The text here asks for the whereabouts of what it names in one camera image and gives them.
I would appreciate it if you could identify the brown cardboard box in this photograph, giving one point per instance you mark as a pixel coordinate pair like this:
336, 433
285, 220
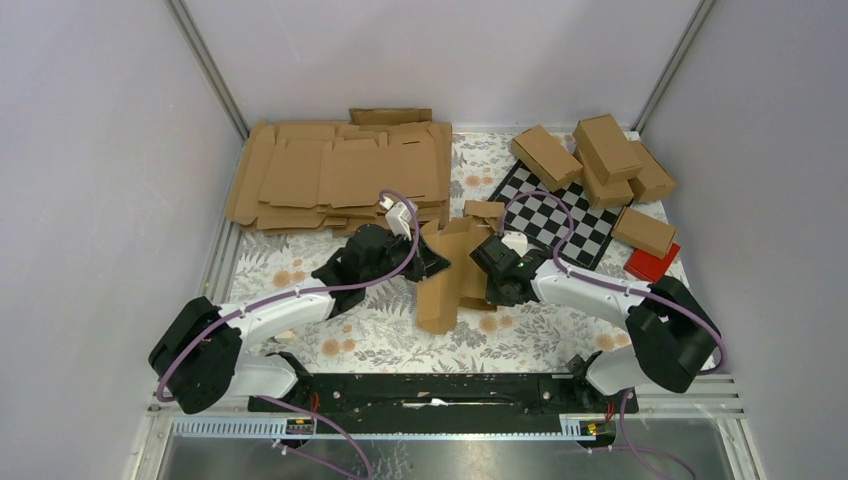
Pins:
463, 284

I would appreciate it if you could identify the yellow green small tool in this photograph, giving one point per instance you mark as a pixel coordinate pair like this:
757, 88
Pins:
284, 337

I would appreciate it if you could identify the folded brown box near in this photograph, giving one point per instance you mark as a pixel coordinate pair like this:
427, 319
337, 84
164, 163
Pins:
643, 232

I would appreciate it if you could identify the floral patterned table mat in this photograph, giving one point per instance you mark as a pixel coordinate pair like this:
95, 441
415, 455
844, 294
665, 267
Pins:
381, 335

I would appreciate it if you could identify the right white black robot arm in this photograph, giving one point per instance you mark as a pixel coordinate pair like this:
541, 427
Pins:
671, 336

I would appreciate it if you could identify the folded brown box right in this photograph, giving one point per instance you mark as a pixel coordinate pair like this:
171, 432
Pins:
653, 182

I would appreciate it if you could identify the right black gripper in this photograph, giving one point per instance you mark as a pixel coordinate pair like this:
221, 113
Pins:
495, 299

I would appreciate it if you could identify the folded brown box middle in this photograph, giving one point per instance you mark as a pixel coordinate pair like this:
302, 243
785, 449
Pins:
599, 195

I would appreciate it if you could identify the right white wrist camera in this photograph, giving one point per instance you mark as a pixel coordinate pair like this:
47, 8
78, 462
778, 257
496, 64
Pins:
516, 241

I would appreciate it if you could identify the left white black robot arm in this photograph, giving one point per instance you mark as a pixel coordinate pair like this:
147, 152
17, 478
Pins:
204, 355

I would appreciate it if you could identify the folded brown box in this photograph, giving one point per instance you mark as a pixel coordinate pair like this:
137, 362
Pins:
643, 232
606, 149
653, 182
546, 157
599, 195

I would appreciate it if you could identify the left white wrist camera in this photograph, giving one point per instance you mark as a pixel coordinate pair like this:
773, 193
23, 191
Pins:
398, 217

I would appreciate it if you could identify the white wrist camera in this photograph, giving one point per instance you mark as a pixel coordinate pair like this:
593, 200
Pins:
398, 217
516, 241

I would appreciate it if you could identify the folded brown box top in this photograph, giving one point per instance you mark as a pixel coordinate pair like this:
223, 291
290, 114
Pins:
606, 149

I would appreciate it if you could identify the stack of flat cardboard blanks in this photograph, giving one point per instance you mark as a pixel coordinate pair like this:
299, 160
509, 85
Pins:
299, 176

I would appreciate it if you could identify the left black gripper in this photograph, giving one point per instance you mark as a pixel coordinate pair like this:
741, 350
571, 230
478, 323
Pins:
429, 262

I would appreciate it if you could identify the folded brown box far left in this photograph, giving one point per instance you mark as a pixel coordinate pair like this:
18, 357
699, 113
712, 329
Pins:
546, 157

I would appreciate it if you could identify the black white checkerboard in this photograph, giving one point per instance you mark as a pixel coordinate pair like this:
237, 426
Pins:
587, 230

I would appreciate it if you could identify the red box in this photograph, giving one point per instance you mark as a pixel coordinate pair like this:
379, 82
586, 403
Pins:
647, 267

